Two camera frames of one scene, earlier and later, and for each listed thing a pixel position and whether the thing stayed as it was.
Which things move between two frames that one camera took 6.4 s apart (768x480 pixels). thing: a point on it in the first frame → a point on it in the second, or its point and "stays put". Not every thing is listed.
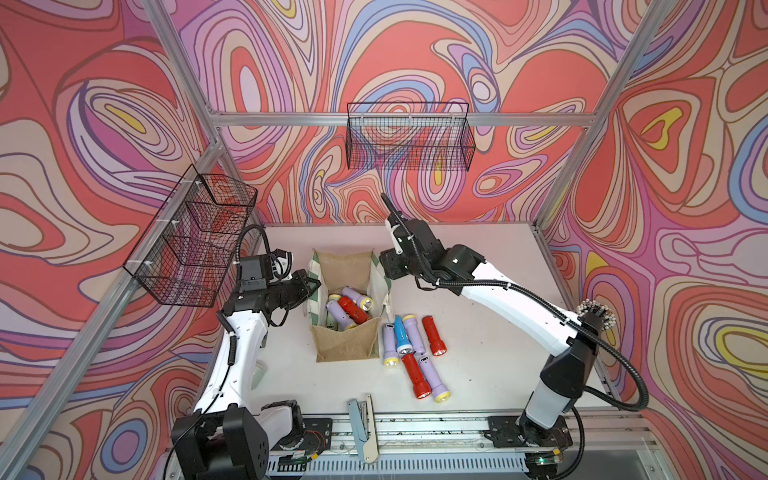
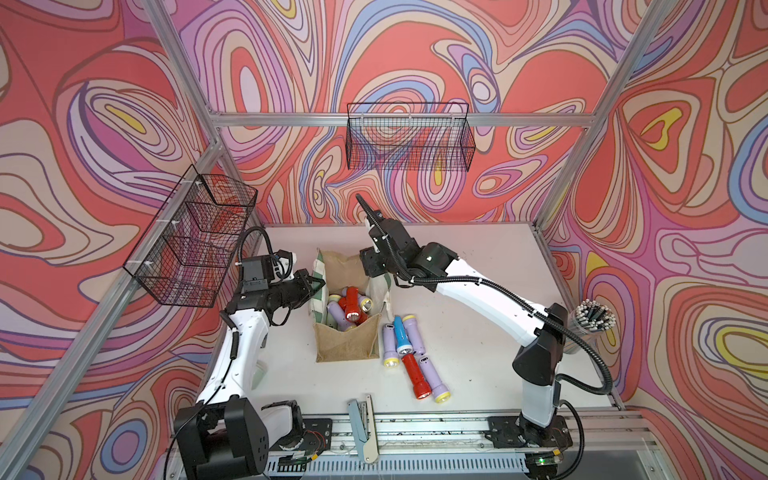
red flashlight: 438,345 → 352,304
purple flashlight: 342,318 stays put
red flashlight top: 357,314 stays put
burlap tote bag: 328,273 stays put
